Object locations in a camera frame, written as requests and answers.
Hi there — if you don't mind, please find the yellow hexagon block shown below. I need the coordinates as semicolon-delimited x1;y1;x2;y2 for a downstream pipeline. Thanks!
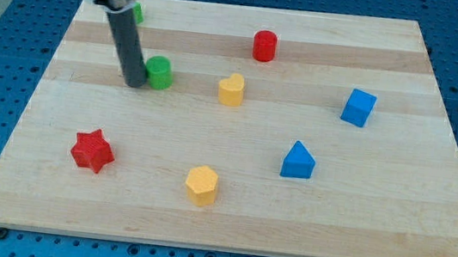
185;165;219;207

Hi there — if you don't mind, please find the red cylinder block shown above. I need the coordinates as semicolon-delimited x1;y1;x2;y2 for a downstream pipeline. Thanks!
252;30;278;63

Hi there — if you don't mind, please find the green cylinder block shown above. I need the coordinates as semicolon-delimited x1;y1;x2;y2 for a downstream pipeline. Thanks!
145;55;174;90

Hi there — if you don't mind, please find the green block behind rod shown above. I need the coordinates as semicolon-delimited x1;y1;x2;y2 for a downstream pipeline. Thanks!
132;2;144;25

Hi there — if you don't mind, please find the red star block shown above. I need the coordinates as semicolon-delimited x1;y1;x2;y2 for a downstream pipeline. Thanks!
70;129;115;174

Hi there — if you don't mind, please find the blue cube block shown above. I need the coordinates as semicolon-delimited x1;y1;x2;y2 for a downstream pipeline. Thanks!
340;89;377;127

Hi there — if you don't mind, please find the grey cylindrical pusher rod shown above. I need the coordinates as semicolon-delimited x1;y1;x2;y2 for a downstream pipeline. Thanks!
107;9;147;88

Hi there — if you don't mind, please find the yellow heart block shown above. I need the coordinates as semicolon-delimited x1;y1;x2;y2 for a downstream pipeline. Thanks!
217;73;245;107

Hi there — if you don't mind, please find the wooden board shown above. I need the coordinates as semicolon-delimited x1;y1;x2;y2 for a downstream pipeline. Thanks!
0;0;458;257

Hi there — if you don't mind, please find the blue triangle block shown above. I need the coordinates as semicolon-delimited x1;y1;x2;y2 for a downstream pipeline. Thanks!
280;141;316;179

